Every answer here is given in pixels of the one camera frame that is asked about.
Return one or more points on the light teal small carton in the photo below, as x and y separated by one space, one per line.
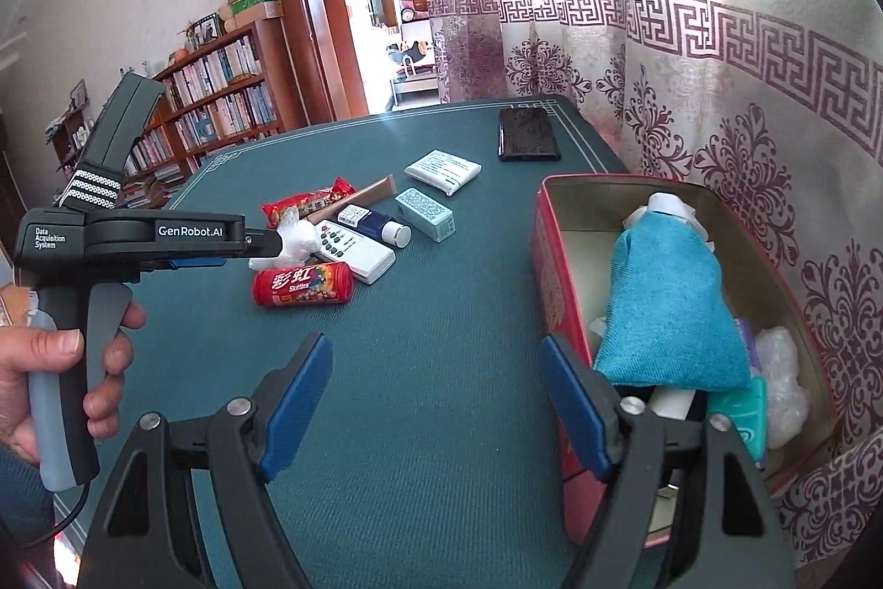
427 215

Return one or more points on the clear plastic bag bundle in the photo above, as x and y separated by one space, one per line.
787 402

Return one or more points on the red snack packet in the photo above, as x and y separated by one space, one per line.
305 204

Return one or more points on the black smartphone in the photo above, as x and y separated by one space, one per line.
526 134

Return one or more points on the teal dental floss box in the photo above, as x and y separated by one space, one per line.
746 409

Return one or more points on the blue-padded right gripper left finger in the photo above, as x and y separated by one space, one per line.
146 530

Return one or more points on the patterned white purple curtain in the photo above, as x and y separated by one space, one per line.
773 104

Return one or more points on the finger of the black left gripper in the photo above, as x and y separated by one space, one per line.
256 244

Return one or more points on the wooden bookshelf with books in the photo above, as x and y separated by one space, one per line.
234 90

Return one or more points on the teal cloth pouch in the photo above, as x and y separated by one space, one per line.
667 321

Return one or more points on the navy blue small bottle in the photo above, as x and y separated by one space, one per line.
375 225

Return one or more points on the white cream tube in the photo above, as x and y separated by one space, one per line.
668 402

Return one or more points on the red candy canister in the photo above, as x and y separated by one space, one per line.
315 284

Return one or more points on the white plastic bag knot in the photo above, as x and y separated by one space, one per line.
299 242

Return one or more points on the white tissue pack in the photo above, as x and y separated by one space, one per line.
443 171

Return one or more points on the red cookie tin box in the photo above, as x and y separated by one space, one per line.
578 219

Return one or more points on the purple trash bag roll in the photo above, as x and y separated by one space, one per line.
749 341

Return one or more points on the white remote control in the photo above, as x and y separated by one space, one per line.
367 259

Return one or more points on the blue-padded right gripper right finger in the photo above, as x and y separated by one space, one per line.
725 532

